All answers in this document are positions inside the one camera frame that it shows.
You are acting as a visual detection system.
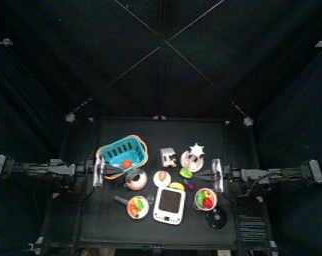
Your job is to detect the yellow toy corn green leaves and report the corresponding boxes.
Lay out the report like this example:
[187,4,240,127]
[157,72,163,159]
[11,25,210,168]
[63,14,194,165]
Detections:
[167,181,186,192]

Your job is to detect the purple toy vegetable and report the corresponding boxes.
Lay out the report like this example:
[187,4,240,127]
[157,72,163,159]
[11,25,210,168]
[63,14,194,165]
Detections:
[182,179,197,192]

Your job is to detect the small green toy vegetable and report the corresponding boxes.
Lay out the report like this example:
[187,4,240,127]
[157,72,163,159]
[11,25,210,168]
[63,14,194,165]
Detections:
[178,167,194,179]

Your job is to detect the white toy utensil stand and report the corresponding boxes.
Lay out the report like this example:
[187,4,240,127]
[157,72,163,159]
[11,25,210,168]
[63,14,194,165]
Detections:
[179,142,206,173]

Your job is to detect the teal basket with orange rim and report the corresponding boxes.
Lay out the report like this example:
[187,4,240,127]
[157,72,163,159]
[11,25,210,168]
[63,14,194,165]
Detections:
[94,134,149,181]

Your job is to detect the white toy knife block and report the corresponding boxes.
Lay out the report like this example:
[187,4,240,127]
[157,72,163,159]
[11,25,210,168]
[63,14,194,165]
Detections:
[158,147,178,168]

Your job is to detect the green toy vegetable piece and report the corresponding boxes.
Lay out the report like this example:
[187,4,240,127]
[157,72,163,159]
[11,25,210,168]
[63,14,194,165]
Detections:
[134,198,146,212]

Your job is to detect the orange toy carrot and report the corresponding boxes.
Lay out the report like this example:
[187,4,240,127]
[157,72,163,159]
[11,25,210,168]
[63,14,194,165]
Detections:
[127,201,139,218]

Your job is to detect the white text label sticker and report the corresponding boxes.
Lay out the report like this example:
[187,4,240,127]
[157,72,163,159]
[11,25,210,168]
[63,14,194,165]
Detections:
[236,214,266,246]

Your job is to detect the white toy kettle grey handle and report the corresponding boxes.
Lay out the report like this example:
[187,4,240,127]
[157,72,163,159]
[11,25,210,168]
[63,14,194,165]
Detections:
[122,168,149,192]

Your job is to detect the thin diagonal brace cord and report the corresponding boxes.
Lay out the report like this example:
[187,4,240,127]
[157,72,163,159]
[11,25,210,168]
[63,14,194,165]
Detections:
[70,0,225,116]
[113,0,248,119]

